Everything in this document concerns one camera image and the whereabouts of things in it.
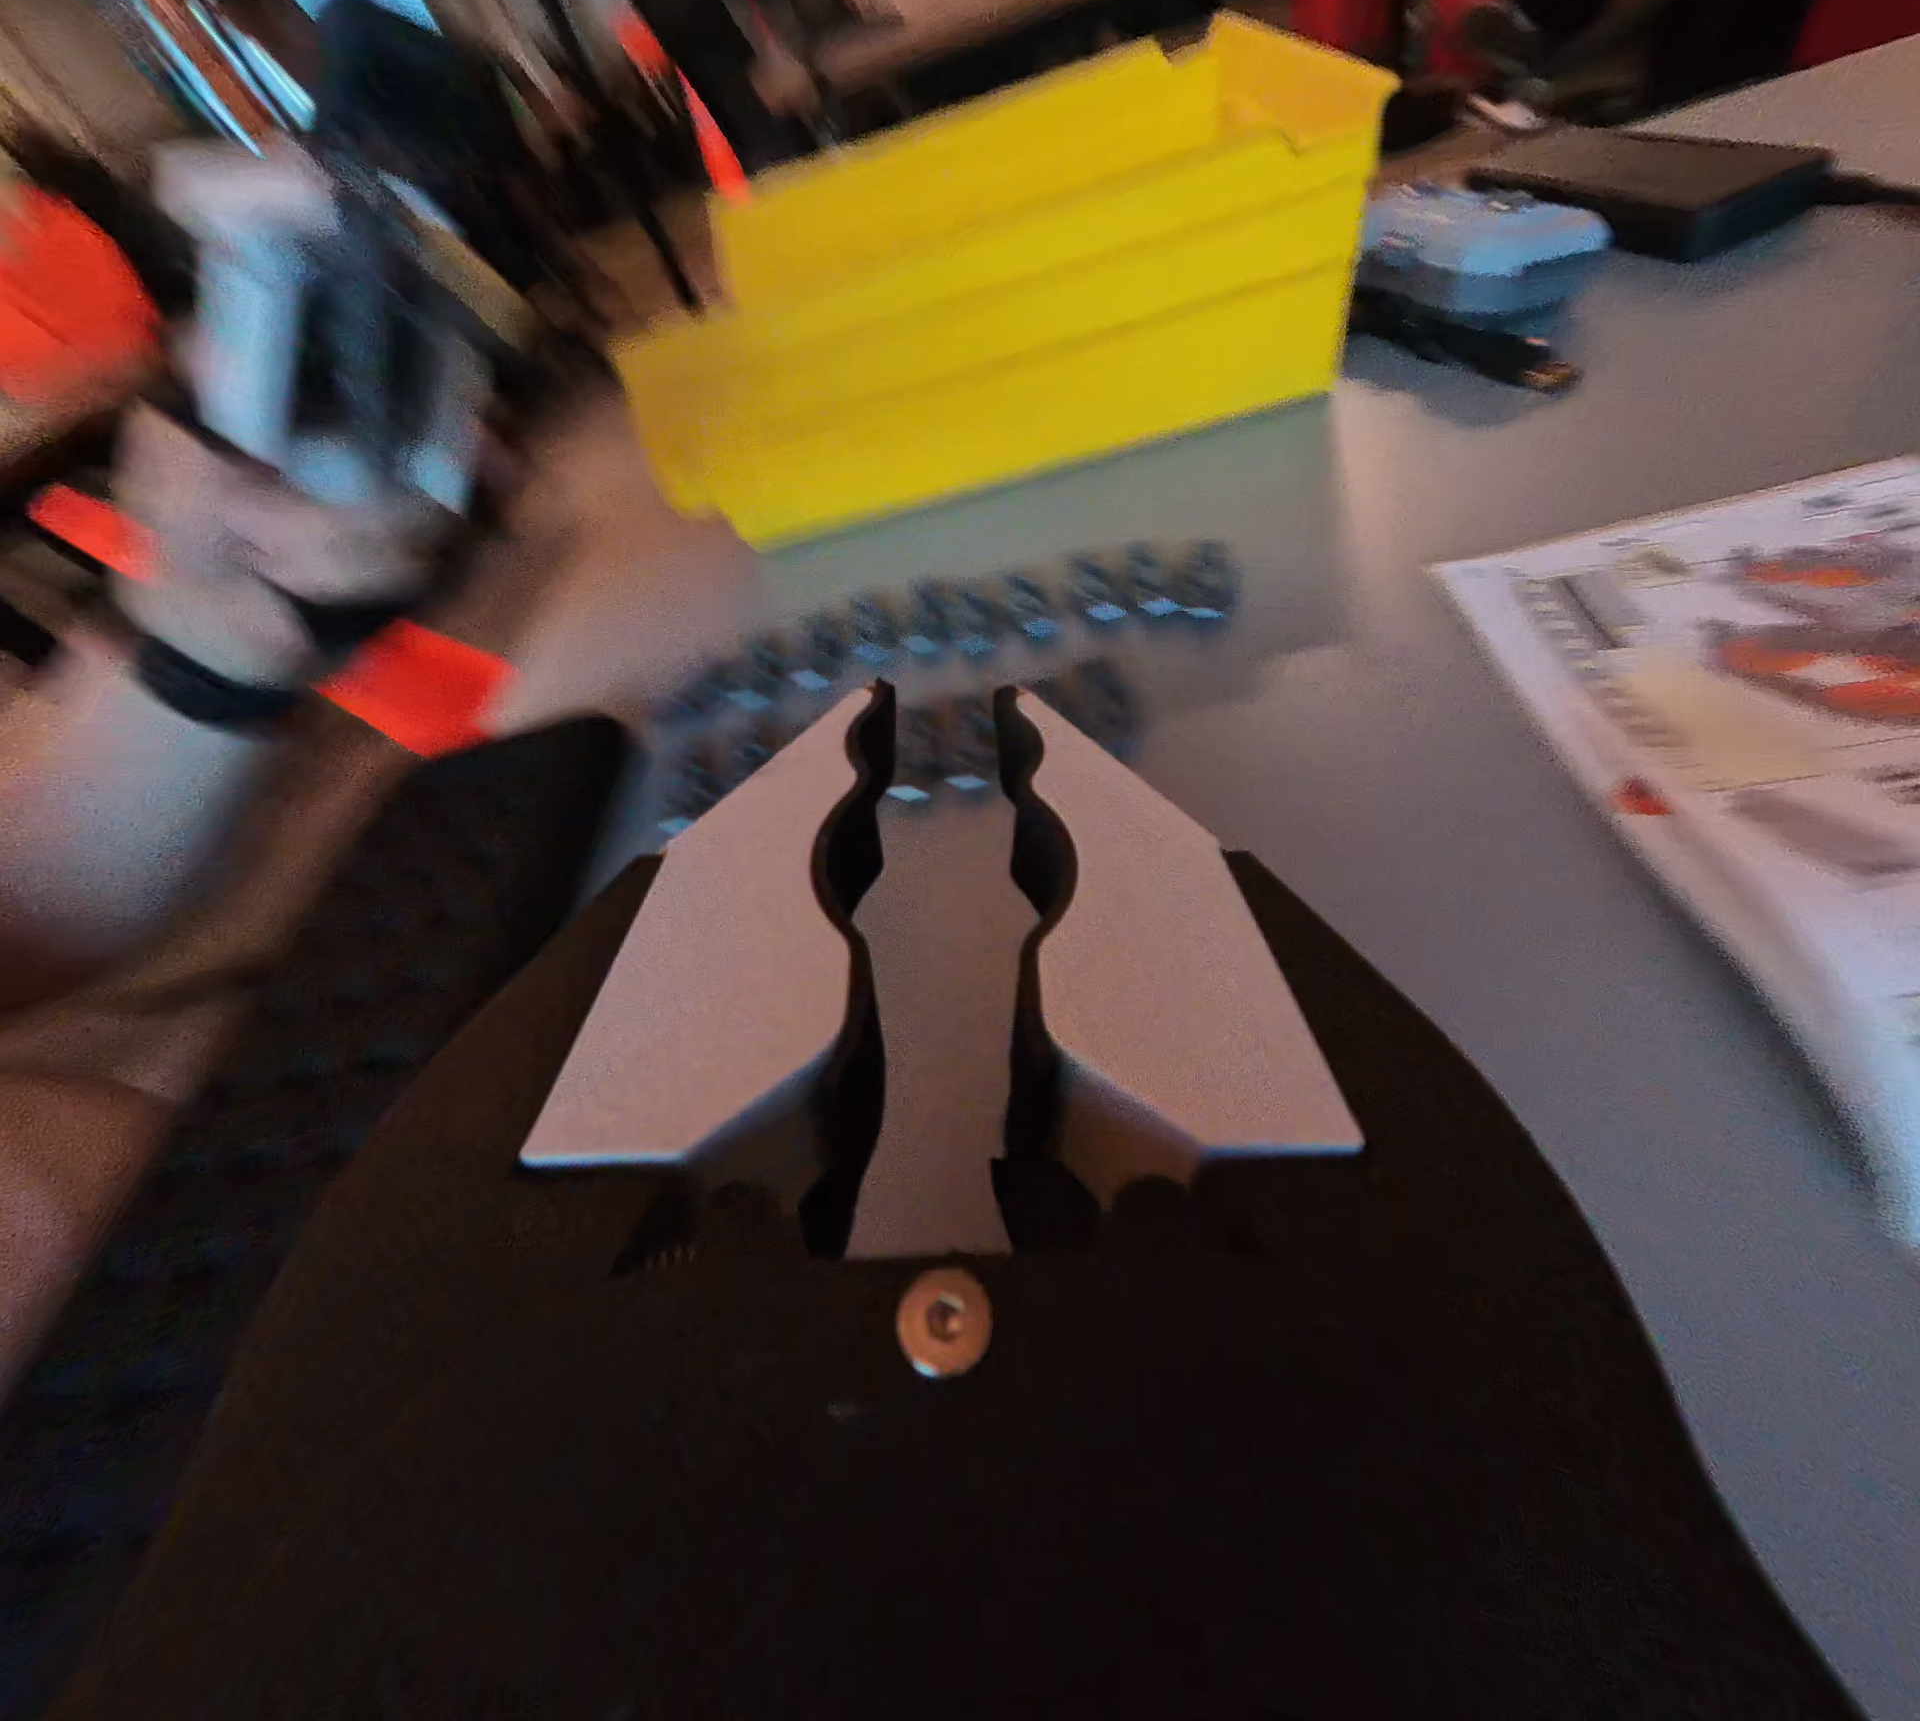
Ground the row of grey track links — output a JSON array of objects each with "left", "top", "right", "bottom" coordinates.
[{"left": 653, "top": 535, "right": 1248, "bottom": 838}]

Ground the blue grey toy controller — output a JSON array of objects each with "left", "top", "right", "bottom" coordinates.
[{"left": 1357, "top": 181, "right": 1614, "bottom": 320}]

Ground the orange chair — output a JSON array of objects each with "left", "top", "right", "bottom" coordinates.
[{"left": 0, "top": 181, "right": 160, "bottom": 401}]

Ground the yellow plastic bin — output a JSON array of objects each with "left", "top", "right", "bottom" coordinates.
[{"left": 614, "top": 10, "right": 1404, "bottom": 552}]

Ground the black cable with plug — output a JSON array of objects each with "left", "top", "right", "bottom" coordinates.
[{"left": 1351, "top": 287, "right": 1585, "bottom": 393}]

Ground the grey desk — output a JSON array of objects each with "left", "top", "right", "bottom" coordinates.
[{"left": 494, "top": 31, "right": 1920, "bottom": 1721}]

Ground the open instruction booklet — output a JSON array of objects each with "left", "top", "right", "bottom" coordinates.
[{"left": 1433, "top": 452, "right": 1920, "bottom": 1251}]

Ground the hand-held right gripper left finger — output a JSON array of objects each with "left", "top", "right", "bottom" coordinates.
[{"left": 516, "top": 683, "right": 901, "bottom": 1254}]

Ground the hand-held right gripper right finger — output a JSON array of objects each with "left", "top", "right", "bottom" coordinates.
[{"left": 991, "top": 687, "right": 1370, "bottom": 1251}]

